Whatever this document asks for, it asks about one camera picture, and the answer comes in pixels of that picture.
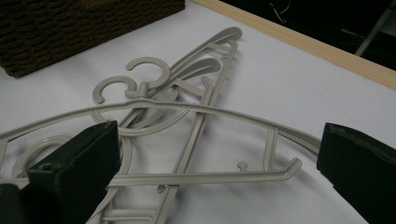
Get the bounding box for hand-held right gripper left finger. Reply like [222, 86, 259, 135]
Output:
[0, 120, 122, 224]

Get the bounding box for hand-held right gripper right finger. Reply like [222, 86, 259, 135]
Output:
[316, 122, 396, 224]

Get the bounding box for dark brown wicker basket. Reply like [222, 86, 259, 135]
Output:
[0, 0, 187, 78]

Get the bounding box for grey plastic clothes hanger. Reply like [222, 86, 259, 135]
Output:
[90, 56, 222, 224]
[0, 75, 322, 191]
[118, 26, 244, 224]

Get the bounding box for white table cover board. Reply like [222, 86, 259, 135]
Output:
[0, 0, 396, 224]

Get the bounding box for light wooden table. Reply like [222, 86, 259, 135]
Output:
[191, 0, 396, 91]

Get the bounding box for white metal desk frame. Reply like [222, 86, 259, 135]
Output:
[354, 0, 396, 58]

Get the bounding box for thin white wire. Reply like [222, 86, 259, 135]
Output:
[269, 0, 291, 24]

